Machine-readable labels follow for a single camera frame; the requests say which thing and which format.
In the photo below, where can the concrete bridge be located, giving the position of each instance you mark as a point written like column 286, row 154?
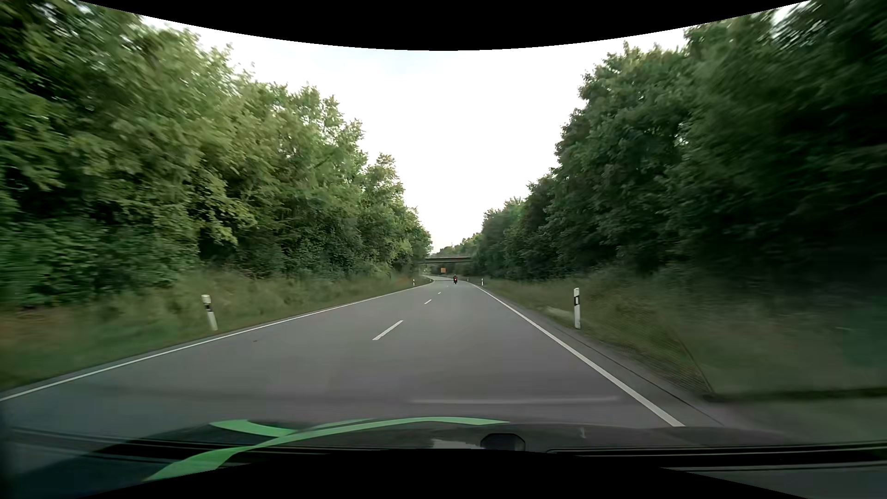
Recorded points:
column 447, row 260

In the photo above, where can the grey asphalt road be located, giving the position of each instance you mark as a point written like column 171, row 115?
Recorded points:
column 457, row 353

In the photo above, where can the grass verge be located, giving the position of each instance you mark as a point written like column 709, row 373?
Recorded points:
column 727, row 332
column 138, row 319

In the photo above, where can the car's own bonnet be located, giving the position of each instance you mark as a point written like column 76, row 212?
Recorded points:
column 388, row 443

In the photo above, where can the row of trees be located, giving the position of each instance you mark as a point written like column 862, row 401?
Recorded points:
column 707, row 159
column 152, row 166

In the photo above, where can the road markings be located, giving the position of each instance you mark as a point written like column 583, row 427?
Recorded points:
column 589, row 362

